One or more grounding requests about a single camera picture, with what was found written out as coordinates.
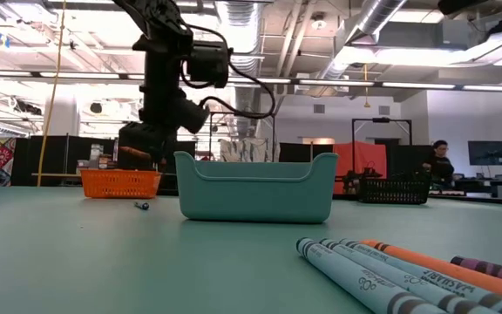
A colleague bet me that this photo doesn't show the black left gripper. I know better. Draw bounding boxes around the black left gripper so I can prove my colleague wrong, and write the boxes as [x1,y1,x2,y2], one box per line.
[128,119,180,164]

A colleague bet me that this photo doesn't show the orange crayon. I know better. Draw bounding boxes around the orange crayon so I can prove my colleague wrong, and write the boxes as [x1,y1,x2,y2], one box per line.
[119,146,153,161]
[361,239,502,305]

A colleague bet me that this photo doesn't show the purple crayon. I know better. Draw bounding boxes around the purple crayon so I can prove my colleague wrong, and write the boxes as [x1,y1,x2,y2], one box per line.
[450,255,502,288]

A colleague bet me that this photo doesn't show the large black monitor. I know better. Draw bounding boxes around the large black monitor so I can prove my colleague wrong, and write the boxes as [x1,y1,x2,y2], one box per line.
[117,129,179,172]

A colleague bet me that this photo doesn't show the orange plastic basket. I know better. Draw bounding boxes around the orange plastic basket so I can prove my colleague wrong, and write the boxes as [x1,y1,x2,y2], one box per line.
[79,168,163,201]

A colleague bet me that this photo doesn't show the stacked small boxes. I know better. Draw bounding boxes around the stacked small boxes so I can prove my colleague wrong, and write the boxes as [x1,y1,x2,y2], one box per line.
[87,142,118,171]

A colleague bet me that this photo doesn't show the black partition panel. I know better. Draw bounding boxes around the black partition panel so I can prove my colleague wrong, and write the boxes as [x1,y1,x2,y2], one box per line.
[13,134,117,188]
[385,143,438,180]
[278,142,335,164]

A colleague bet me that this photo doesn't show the white patterned cloth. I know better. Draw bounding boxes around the white patterned cloth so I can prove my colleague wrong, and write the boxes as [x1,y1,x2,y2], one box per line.
[219,138,275,163]

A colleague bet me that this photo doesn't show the clear centre tray with screws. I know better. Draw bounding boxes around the clear centre tray with screws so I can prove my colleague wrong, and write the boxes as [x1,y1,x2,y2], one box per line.
[174,151,340,224]

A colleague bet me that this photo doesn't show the red cloth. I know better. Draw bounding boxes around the red cloth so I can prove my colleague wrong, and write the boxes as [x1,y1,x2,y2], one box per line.
[331,140,388,195]

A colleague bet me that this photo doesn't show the black plastic basket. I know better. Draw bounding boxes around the black plastic basket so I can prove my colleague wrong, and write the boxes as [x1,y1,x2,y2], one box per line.
[358,176,431,205]

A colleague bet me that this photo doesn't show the person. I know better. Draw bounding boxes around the person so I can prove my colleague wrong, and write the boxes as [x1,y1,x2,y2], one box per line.
[422,139,456,187]

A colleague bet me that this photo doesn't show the office desk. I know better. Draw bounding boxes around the office desk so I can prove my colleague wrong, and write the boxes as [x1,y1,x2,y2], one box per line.
[424,173,502,202]

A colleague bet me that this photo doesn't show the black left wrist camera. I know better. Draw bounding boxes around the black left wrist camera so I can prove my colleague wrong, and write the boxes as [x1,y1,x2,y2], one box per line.
[180,96,212,135]

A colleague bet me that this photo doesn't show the black frame stand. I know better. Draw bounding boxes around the black frame stand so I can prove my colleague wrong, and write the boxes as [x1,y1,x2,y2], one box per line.
[350,116,413,152]
[208,111,277,163]

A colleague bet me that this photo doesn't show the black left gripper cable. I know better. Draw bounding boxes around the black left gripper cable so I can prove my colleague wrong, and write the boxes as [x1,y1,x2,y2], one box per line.
[180,21,277,120]

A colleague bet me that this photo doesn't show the ribbed silver air duct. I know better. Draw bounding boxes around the ribbed silver air duct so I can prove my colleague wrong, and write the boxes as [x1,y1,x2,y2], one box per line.
[214,0,264,136]
[320,0,409,84]

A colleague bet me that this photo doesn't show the yellow hanging cord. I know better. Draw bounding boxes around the yellow hanging cord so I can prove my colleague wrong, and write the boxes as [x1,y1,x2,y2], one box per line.
[363,64,372,109]

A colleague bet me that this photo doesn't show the white rectangular air duct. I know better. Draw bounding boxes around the white rectangular air duct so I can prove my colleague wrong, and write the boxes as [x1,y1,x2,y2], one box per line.
[327,19,502,71]

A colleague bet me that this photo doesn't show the wall monitor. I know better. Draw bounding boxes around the wall monitor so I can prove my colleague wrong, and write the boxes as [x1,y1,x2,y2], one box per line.
[467,140,502,167]

